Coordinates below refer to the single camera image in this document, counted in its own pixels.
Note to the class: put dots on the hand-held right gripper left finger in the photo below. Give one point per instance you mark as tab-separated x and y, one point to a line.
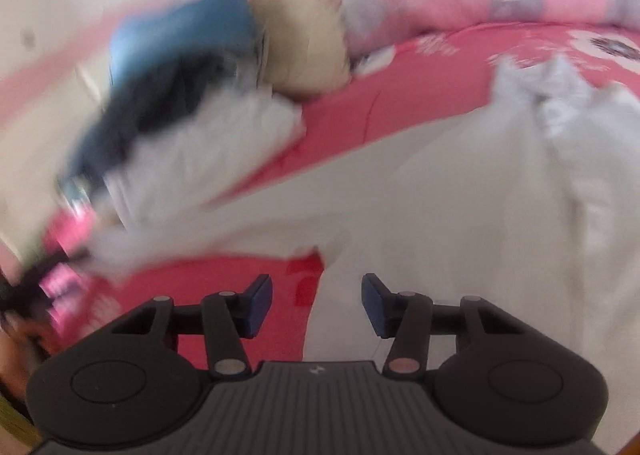
260	307

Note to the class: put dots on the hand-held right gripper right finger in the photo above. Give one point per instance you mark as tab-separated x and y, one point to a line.
375	305

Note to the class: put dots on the light grey shirt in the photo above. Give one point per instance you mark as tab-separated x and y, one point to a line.
475	210

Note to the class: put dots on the person's left hand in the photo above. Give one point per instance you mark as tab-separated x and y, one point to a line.
20	360

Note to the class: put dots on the white garment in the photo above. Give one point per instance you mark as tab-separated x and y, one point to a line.
200	160

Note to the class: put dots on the dark grey garment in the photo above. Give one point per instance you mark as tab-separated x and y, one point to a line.
140	115

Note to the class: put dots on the pink headboard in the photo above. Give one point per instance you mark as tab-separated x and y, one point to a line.
50	70

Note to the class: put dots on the beige pants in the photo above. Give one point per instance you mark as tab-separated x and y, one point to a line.
300	40

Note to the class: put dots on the blue cloth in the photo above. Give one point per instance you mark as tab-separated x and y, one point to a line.
180	30

